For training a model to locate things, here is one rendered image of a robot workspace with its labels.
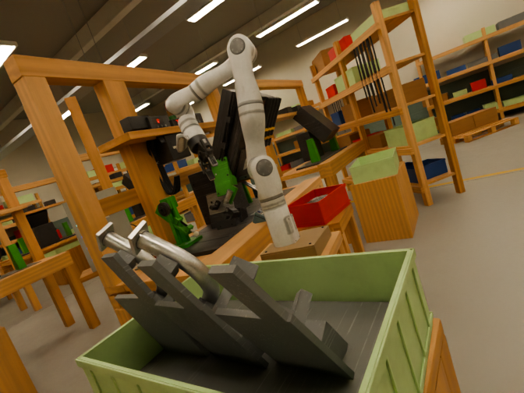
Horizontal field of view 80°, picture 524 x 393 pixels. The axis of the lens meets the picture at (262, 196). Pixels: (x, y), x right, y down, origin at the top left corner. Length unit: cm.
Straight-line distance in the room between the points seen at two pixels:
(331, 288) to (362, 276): 9
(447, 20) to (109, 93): 941
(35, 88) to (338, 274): 143
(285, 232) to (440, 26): 959
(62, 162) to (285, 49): 1032
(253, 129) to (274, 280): 53
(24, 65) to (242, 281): 149
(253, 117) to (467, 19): 953
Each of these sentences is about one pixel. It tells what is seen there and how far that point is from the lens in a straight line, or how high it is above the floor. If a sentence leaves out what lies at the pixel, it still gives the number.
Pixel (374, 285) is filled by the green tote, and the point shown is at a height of 88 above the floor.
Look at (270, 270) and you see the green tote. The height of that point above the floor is 94.
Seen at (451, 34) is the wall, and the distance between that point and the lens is 1038.
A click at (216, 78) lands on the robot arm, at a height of 154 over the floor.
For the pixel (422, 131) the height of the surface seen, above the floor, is 83.
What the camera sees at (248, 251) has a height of 86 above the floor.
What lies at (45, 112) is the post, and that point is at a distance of 166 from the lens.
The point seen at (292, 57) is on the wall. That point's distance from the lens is 1136.
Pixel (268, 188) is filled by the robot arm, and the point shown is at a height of 111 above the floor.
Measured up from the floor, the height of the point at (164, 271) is 112.
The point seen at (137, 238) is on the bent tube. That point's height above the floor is 117.
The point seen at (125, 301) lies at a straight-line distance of 79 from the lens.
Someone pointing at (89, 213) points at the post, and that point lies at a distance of 160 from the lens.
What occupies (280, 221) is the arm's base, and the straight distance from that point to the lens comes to 110.
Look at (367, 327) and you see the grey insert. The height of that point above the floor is 85.
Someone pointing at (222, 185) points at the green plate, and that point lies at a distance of 180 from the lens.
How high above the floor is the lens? 125
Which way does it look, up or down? 8 degrees down
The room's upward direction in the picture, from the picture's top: 19 degrees counter-clockwise
